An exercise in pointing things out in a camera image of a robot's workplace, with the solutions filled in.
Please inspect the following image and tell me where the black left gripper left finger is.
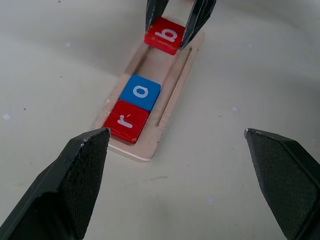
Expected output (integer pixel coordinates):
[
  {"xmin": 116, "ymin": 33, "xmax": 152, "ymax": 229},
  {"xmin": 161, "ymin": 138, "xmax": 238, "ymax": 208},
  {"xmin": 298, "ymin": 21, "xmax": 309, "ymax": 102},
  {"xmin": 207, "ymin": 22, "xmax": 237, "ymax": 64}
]
[{"xmin": 0, "ymin": 127, "xmax": 111, "ymax": 240}]

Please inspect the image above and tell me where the wooden letter tray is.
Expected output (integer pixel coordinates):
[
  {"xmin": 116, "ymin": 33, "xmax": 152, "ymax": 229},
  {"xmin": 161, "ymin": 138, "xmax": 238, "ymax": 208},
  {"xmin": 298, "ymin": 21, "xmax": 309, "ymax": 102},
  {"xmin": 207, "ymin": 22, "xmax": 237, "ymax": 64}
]
[{"xmin": 96, "ymin": 31, "xmax": 206, "ymax": 163}]

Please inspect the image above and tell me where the blue letter o block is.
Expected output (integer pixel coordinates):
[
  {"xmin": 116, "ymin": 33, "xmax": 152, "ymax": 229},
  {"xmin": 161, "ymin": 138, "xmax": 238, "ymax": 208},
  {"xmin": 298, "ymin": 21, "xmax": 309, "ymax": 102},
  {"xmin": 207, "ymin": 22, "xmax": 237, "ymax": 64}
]
[{"xmin": 119, "ymin": 73, "xmax": 162, "ymax": 113}]

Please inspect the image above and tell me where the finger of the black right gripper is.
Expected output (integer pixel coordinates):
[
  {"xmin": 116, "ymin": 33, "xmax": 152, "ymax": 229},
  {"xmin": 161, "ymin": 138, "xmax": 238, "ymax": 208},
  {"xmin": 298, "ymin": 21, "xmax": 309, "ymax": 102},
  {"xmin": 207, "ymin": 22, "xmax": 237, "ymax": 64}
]
[
  {"xmin": 145, "ymin": 0, "xmax": 171, "ymax": 33},
  {"xmin": 179, "ymin": 0, "xmax": 217, "ymax": 50}
]

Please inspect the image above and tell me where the red letter r block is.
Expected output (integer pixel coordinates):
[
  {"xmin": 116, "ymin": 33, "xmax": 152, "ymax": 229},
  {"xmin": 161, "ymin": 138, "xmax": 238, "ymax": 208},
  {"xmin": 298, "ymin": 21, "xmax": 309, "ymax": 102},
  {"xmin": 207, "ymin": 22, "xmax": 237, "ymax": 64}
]
[{"xmin": 102, "ymin": 99, "xmax": 150, "ymax": 144}]

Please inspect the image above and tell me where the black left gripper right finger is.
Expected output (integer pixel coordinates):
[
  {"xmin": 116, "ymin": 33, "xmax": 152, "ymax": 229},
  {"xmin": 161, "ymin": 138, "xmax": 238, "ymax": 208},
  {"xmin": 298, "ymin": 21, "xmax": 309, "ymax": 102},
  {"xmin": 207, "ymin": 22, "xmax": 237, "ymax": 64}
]
[{"xmin": 243, "ymin": 128, "xmax": 320, "ymax": 240}]

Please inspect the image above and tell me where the red letter b block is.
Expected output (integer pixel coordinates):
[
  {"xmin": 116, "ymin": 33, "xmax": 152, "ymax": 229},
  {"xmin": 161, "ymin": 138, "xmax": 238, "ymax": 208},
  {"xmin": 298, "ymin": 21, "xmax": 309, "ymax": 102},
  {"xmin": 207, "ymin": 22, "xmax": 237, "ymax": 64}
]
[{"xmin": 144, "ymin": 16, "xmax": 186, "ymax": 56}]

